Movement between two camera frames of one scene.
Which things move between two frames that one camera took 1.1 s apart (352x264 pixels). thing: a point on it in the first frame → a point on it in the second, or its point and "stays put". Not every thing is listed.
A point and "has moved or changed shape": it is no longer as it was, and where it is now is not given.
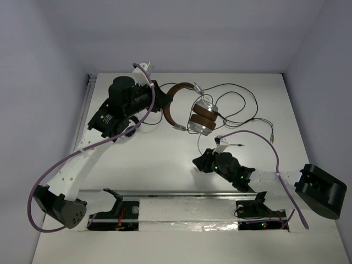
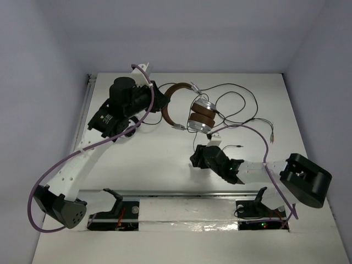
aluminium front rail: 184,194 stays put
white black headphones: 131,132 stays put
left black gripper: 155,96 stays put
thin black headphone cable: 254,100 has moved or changed shape
